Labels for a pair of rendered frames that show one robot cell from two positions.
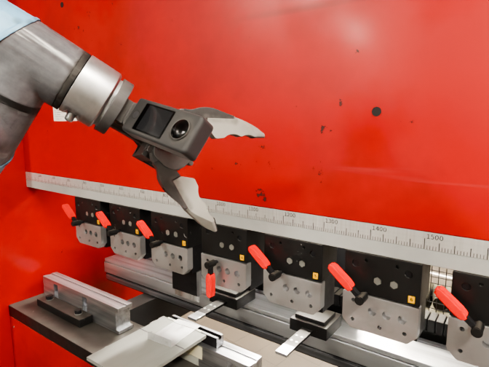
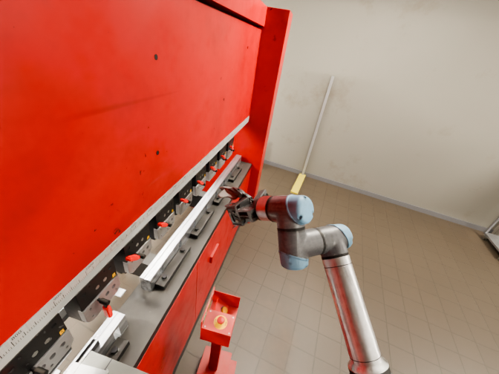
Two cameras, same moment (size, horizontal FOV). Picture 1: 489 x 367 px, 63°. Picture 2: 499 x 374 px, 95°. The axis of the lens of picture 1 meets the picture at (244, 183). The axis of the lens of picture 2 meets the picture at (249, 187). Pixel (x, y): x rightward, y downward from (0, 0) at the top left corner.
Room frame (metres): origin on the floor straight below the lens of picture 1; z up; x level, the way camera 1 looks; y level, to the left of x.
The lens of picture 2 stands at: (0.79, 0.63, 2.04)
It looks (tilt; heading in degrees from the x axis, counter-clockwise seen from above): 32 degrees down; 243
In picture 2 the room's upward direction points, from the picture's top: 10 degrees clockwise
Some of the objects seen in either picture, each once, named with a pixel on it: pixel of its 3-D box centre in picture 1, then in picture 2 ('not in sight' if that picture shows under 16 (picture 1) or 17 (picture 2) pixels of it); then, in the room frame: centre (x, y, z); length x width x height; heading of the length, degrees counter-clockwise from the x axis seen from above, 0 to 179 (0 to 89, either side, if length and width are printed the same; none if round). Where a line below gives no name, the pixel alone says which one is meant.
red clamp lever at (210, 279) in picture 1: (212, 278); (105, 307); (0.98, 0.08, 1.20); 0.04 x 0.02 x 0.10; 144
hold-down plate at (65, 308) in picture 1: (63, 309); not in sight; (1.42, 0.69, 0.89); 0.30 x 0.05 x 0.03; 54
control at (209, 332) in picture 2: not in sight; (220, 316); (0.51, 0.01, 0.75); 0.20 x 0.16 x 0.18; 57
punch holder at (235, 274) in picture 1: (232, 252); (90, 287); (1.01, 0.03, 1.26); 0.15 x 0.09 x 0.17; 54
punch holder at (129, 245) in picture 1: (134, 229); not in sight; (1.25, 0.36, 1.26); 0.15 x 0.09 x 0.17; 54
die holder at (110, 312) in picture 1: (84, 299); not in sight; (1.44, 0.62, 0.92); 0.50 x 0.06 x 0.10; 54
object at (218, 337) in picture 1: (193, 330); (72, 370); (1.10, 0.15, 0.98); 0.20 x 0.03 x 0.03; 54
